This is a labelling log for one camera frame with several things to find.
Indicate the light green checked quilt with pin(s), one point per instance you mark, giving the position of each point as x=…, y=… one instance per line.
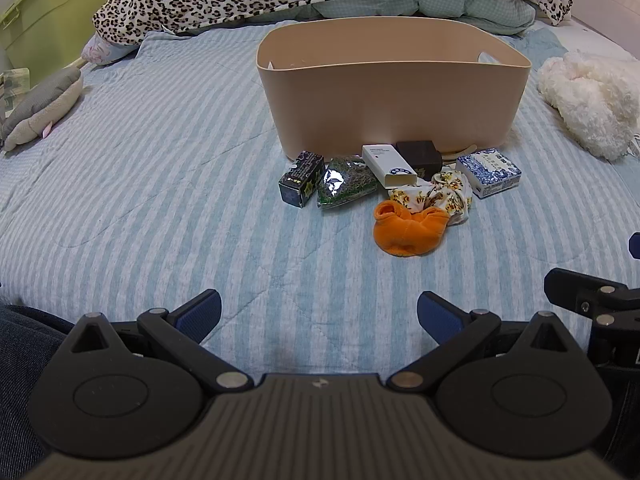
x=415, y=12

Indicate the pink floral pillow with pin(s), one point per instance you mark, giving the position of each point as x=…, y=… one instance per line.
x=102, y=51

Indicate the white rectangular box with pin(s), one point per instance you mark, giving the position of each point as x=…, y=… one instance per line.
x=387, y=166

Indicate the grey plush toy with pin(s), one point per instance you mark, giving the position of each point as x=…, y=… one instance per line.
x=42, y=107

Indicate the blue striped bed quilt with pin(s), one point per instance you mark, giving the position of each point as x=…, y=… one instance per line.
x=165, y=185

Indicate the person's leg in jeans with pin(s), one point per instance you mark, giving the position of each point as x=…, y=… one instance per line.
x=25, y=385
x=625, y=420

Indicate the beige plastic storage basket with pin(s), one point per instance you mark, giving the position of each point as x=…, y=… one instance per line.
x=390, y=90

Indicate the small dark printed box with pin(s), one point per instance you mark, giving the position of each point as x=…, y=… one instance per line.
x=301, y=178

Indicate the blue white patterned box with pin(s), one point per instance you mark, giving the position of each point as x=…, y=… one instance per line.
x=489, y=172

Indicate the dark brown small box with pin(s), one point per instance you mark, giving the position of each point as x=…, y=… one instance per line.
x=420, y=157

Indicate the white fluffy plush toy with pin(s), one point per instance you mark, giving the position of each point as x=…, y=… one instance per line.
x=587, y=102

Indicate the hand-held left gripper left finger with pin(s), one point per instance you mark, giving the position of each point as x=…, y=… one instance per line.
x=202, y=310

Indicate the person's right leg in jeans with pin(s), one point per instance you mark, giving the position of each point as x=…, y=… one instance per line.
x=625, y=420

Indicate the person's left leg in jeans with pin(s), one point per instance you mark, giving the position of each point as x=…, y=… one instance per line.
x=25, y=385

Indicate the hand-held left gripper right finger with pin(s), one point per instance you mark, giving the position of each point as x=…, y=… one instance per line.
x=437, y=317

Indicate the green plastic storage box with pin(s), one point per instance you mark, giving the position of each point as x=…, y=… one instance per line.
x=55, y=15

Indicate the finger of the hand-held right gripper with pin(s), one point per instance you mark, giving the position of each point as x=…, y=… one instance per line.
x=575, y=290
x=635, y=246

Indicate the orange sock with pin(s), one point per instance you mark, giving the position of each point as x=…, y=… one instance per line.
x=407, y=230

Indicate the white floral scrunchie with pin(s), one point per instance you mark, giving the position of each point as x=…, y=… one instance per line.
x=440, y=195

